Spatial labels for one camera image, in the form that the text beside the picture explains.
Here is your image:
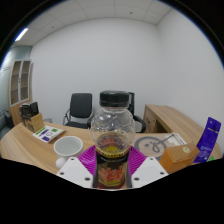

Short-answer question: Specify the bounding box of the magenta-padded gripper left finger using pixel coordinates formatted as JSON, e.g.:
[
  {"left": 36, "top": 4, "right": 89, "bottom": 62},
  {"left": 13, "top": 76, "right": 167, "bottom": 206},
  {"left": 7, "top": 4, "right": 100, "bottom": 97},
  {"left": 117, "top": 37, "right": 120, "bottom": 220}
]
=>
[{"left": 55, "top": 144, "right": 98, "bottom": 189}]

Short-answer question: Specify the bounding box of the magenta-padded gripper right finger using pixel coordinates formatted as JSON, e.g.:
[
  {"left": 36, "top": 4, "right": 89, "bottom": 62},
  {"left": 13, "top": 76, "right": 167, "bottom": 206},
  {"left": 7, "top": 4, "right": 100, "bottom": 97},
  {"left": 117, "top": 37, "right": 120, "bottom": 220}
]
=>
[{"left": 128, "top": 144, "right": 169, "bottom": 189}]

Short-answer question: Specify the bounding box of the clear drink bottle black cap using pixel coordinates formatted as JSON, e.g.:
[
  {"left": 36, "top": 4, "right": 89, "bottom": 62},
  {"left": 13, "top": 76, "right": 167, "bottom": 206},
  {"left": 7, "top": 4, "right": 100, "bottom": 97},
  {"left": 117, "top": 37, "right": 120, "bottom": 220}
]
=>
[{"left": 90, "top": 89, "right": 137, "bottom": 190}]

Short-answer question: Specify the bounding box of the white mug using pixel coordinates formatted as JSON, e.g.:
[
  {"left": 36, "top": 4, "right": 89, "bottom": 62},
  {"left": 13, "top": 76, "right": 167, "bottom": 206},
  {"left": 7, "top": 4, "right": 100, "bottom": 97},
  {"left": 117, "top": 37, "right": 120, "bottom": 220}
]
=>
[{"left": 53, "top": 135, "right": 84, "bottom": 169}]

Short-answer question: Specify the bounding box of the orange wooden box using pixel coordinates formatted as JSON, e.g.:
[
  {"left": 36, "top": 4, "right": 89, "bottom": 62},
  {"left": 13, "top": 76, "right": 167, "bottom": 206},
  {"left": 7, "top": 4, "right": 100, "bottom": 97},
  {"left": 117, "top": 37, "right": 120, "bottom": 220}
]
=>
[{"left": 158, "top": 142, "right": 201, "bottom": 175}]

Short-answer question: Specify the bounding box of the white paper sheet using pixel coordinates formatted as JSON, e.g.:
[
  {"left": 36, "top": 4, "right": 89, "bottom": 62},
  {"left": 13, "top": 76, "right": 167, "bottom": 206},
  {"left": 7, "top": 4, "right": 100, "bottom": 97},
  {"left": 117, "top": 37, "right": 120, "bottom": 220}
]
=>
[{"left": 169, "top": 132, "right": 188, "bottom": 147}]

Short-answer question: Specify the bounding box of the white green purple leaflet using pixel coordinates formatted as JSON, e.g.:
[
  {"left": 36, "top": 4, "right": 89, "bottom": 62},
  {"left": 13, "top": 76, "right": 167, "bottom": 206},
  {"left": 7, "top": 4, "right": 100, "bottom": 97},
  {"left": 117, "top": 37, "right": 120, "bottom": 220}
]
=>
[{"left": 32, "top": 125, "right": 65, "bottom": 144}]

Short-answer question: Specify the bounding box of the wooden side desk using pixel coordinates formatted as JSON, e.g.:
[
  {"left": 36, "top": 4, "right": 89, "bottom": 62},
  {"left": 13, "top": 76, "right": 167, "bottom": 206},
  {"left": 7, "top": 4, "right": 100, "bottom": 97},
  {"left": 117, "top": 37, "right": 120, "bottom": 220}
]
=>
[{"left": 142, "top": 103, "right": 209, "bottom": 148}]

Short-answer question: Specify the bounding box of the black visitor chair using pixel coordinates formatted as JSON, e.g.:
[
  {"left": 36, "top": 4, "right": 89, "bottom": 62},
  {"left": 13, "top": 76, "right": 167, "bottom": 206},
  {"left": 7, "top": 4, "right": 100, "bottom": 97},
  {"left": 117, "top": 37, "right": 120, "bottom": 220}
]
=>
[{"left": 63, "top": 92, "right": 94, "bottom": 129}]

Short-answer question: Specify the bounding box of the brown cardboard box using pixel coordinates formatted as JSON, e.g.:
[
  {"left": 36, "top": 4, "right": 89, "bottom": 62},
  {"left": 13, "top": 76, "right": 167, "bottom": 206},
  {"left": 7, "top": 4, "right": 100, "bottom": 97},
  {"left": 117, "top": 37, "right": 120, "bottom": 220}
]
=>
[{"left": 23, "top": 112, "right": 46, "bottom": 133}]

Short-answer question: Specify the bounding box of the purple package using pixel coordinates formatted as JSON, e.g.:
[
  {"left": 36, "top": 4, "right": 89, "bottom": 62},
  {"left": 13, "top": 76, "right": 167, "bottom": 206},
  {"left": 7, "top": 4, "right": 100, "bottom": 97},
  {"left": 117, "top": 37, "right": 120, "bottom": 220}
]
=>
[{"left": 193, "top": 116, "right": 222, "bottom": 164}]

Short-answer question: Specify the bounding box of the black armchair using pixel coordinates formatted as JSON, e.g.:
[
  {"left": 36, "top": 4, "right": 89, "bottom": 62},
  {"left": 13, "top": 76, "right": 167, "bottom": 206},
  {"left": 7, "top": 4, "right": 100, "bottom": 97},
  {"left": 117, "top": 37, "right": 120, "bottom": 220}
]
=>
[{"left": 2, "top": 110, "right": 16, "bottom": 129}]

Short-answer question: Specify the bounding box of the wooden shelf cabinet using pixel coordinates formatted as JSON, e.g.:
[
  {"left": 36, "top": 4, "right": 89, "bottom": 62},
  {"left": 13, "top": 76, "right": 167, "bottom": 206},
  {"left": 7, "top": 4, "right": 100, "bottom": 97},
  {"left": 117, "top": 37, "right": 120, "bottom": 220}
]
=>
[{"left": 8, "top": 59, "right": 34, "bottom": 126}]

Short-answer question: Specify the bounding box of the long ceiling light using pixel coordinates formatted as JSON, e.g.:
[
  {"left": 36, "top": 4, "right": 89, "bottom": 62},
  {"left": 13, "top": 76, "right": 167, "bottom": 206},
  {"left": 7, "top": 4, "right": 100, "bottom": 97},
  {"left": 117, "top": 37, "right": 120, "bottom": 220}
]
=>
[{"left": 13, "top": 27, "right": 30, "bottom": 42}]

